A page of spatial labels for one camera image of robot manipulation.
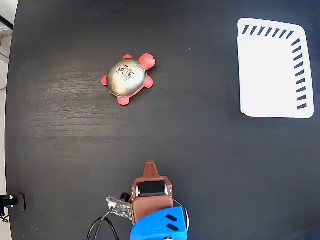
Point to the brown gripper black servo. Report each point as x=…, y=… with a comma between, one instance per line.
x=153, y=204

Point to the red turtle toy golden shell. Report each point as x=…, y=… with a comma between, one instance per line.
x=126, y=78

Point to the white slotted tray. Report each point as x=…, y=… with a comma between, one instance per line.
x=267, y=75

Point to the black table clamp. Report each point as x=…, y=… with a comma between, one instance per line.
x=12, y=201

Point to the black metal bar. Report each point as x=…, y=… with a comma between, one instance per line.
x=6, y=22

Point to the green camera circuit board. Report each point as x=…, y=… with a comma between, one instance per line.
x=120, y=207

